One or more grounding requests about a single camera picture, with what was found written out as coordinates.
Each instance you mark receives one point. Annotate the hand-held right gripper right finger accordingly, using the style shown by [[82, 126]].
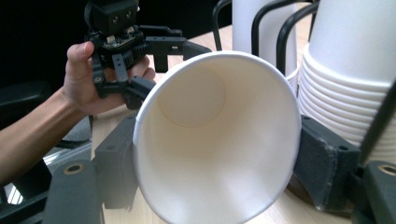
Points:
[[323, 165]]

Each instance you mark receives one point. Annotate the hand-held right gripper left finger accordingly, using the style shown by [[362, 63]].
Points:
[[115, 161]]

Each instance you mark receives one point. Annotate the stack of white cups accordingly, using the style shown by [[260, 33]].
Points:
[[348, 62], [244, 28]]

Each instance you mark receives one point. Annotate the white paper cup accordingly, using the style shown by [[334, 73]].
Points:
[[218, 140]]

